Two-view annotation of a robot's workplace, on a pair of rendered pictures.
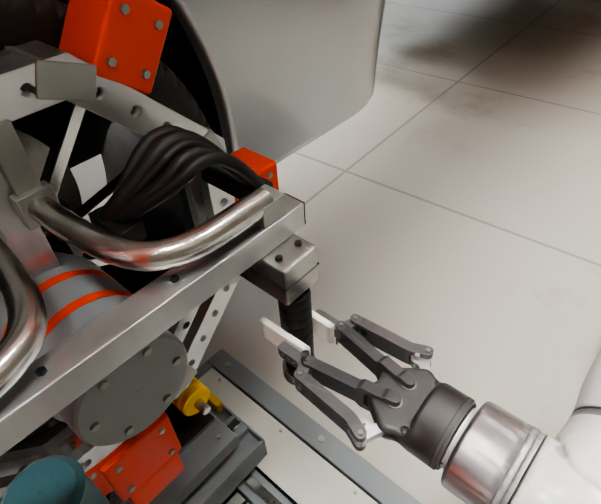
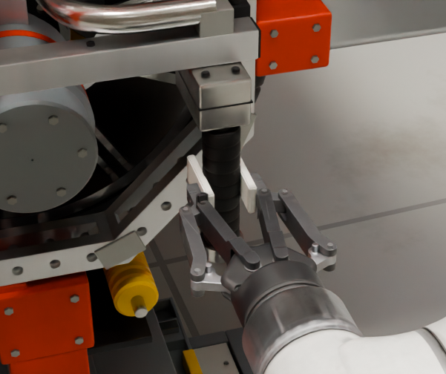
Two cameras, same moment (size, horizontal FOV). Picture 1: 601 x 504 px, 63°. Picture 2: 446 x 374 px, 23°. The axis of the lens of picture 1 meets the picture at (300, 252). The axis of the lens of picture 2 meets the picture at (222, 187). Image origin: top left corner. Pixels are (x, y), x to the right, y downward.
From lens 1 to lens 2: 0.57 m
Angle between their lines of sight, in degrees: 24
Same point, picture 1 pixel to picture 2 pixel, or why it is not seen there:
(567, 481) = (323, 352)
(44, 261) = (15, 12)
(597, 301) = not seen: outside the picture
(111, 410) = (1, 162)
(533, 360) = not seen: outside the picture
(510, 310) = not seen: outside the picture
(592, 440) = (381, 339)
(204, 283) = (114, 59)
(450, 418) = (277, 283)
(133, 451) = (33, 300)
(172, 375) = (73, 168)
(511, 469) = (289, 331)
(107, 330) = (12, 57)
